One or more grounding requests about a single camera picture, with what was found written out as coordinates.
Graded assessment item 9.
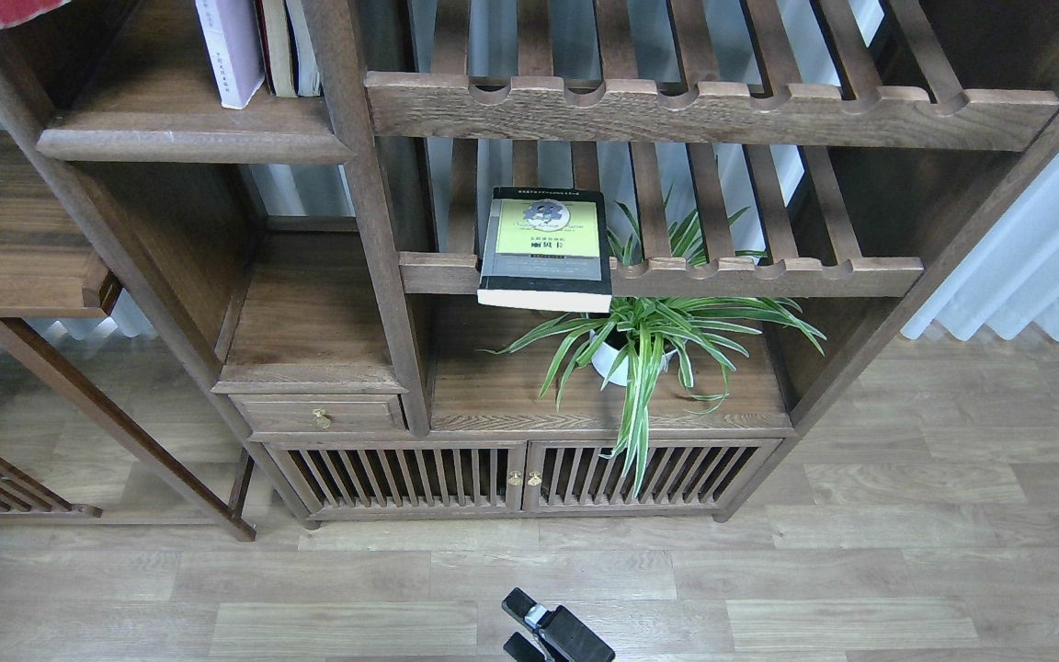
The black and yellow book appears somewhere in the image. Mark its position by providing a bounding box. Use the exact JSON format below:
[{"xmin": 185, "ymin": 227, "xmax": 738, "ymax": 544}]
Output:
[{"xmin": 475, "ymin": 186, "xmax": 612, "ymax": 314}]

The pale lilac cover book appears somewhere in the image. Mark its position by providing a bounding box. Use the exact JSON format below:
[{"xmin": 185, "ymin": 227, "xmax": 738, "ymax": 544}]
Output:
[{"xmin": 195, "ymin": 0, "xmax": 265, "ymax": 109}]

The red cover book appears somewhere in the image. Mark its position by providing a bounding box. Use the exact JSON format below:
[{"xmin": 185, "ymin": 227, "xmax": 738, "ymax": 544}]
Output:
[{"xmin": 0, "ymin": 0, "xmax": 68, "ymax": 30}]

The white plant pot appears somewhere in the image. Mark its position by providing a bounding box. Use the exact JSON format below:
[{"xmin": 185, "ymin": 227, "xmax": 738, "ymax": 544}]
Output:
[{"xmin": 588, "ymin": 330, "xmax": 677, "ymax": 386}]

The brass drawer knob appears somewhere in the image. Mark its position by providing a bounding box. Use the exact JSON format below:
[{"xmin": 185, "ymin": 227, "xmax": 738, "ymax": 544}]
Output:
[{"xmin": 312, "ymin": 409, "xmax": 333, "ymax": 430}]

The green spider plant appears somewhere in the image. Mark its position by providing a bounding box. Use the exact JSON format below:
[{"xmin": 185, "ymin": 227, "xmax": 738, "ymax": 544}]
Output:
[{"xmin": 484, "ymin": 187, "xmax": 827, "ymax": 498}]

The dark wooden bookshelf cabinet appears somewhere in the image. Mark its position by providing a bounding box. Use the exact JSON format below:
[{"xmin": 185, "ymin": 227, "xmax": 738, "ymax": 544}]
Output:
[{"xmin": 0, "ymin": 1, "xmax": 1059, "ymax": 525}]

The white upright book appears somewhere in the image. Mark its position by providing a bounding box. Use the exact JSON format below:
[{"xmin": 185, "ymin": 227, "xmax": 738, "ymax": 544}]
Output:
[{"xmin": 286, "ymin": 0, "xmax": 321, "ymax": 97}]

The white curtain right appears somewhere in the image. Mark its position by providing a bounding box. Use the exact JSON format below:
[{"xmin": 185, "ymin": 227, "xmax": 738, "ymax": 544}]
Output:
[{"xmin": 903, "ymin": 154, "xmax": 1059, "ymax": 342}]

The wooden side table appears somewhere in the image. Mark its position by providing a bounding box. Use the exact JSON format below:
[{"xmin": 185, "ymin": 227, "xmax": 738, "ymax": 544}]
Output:
[{"xmin": 0, "ymin": 131, "xmax": 256, "ymax": 541}]

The beige upright book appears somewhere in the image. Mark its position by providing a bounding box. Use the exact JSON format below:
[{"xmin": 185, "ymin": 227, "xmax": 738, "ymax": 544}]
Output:
[{"xmin": 256, "ymin": 1, "xmax": 298, "ymax": 99}]

